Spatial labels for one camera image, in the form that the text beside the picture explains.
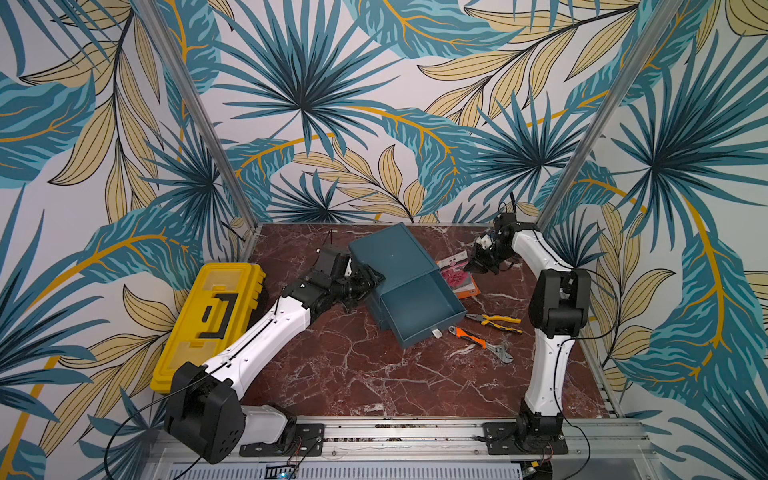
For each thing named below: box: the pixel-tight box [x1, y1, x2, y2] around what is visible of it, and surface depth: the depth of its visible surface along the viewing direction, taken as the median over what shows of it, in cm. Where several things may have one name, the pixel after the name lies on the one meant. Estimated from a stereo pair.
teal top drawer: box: [380, 268, 468, 349], surface depth 81 cm
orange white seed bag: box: [454, 274, 481, 299], surface depth 102 cm
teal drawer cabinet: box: [349, 222, 440, 324], surface depth 84 cm
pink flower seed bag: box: [435, 251, 481, 298], surface depth 102 cm
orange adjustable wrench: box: [448, 326, 515, 363], surface depth 92 cm
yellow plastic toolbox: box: [150, 263, 266, 394], surface depth 80 cm
